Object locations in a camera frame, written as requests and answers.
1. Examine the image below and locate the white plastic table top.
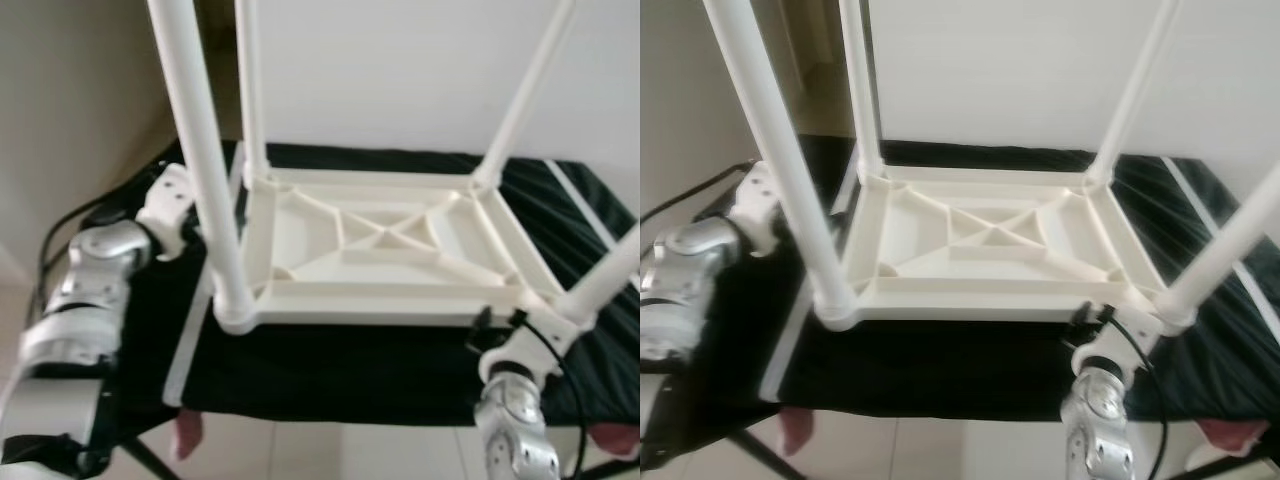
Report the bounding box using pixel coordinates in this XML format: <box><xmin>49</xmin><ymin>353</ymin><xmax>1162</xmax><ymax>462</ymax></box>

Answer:
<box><xmin>840</xmin><ymin>163</ymin><xmax>1198</xmax><ymax>333</ymax></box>
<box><xmin>235</xmin><ymin>165</ymin><xmax>603</xmax><ymax>337</ymax></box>

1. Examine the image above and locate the pink cloth piece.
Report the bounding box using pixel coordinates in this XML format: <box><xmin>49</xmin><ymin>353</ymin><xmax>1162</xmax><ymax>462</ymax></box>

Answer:
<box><xmin>588</xmin><ymin>424</ymin><xmax>641</xmax><ymax>463</ymax></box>
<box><xmin>777</xmin><ymin>404</ymin><xmax>817</xmax><ymax>458</ymax></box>
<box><xmin>1194</xmin><ymin>419</ymin><xmax>1273</xmax><ymax>461</ymax></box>
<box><xmin>174</xmin><ymin>410</ymin><xmax>207</xmax><ymax>463</ymax></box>

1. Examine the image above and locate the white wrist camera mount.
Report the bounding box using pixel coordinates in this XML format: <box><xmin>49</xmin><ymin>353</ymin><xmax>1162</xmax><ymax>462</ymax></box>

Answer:
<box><xmin>727</xmin><ymin>158</ymin><xmax>793</xmax><ymax>258</ymax></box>
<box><xmin>1070</xmin><ymin>305</ymin><xmax>1163</xmax><ymax>378</ymax></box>
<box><xmin>137</xmin><ymin>162</ymin><xmax>202</xmax><ymax>264</ymax></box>
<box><xmin>480</xmin><ymin>312</ymin><xmax>583</xmax><ymax>383</ymax></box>

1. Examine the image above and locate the white fabric strip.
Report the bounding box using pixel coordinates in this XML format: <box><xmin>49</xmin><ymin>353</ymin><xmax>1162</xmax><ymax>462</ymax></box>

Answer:
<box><xmin>540</xmin><ymin>158</ymin><xmax>641</xmax><ymax>251</ymax></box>
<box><xmin>1163</xmin><ymin>157</ymin><xmax>1280</xmax><ymax>336</ymax></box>
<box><xmin>757</xmin><ymin>148</ymin><xmax>864</xmax><ymax>405</ymax></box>
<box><xmin>160</xmin><ymin>148</ymin><xmax>247</xmax><ymax>408</ymax></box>

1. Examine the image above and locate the black tablecloth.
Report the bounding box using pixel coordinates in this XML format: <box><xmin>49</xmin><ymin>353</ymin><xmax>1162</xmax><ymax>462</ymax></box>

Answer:
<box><xmin>95</xmin><ymin>140</ymin><xmax>641</xmax><ymax>471</ymax></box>
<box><xmin>642</xmin><ymin>135</ymin><xmax>1280</xmax><ymax>471</ymax></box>

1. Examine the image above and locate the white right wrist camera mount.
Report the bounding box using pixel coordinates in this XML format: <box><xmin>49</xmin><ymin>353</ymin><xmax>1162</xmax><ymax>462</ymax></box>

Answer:
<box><xmin>1070</xmin><ymin>305</ymin><xmax>1163</xmax><ymax>378</ymax></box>
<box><xmin>480</xmin><ymin>312</ymin><xmax>583</xmax><ymax>383</ymax></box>

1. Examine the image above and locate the white plastic table leg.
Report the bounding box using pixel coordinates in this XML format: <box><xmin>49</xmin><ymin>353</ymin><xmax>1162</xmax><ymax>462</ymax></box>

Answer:
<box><xmin>1084</xmin><ymin>0</ymin><xmax>1184</xmax><ymax>191</ymax></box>
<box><xmin>1158</xmin><ymin>165</ymin><xmax>1280</xmax><ymax>333</ymax></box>
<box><xmin>838</xmin><ymin>0</ymin><xmax>887</xmax><ymax>183</ymax></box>
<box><xmin>553</xmin><ymin>225</ymin><xmax>641</xmax><ymax>333</ymax></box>
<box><xmin>147</xmin><ymin>0</ymin><xmax>260</xmax><ymax>337</ymax></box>
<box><xmin>702</xmin><ymin>0</ymin><xmax>862</xmax><ymax>333</ymax></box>
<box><xmin>471</xmin><ymin>0</ymin><xmax>580</xmax><ymax>192</ymax></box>
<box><xmin>234</xmin><ymin>0</ymin><xmax>272</xmax><ymax>188</ymax></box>

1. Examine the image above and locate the black metal stand leg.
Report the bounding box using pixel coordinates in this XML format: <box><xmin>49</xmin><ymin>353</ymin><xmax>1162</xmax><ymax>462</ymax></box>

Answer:
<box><xmin>728</xmin><ymin>430</ymin><xmax>793</xmax><ymax>480</ymax></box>
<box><xmin>1188</xmin><ymin>450</ymin><xmax>1280</xmax><ymax>480</ymax></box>
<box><xmin>575</xmin><ymin>458</ymin><xmax>641</xmax><ymax>480</ymax></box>
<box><xmin>118</xmin><ymin>435</ymin><xmax>183</xmax><ymax>480</ymax></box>

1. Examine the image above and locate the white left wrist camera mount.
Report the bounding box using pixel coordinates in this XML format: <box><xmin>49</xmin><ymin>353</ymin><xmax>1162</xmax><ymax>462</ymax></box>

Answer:
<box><xmin>137</xmin><ymin>162</ymin><xmax>202</xmax><ymax>264</ymax></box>
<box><xmin>727</xmin><ymin>158</ymin><xmax>793</xmax><ymax>258</ymax></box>

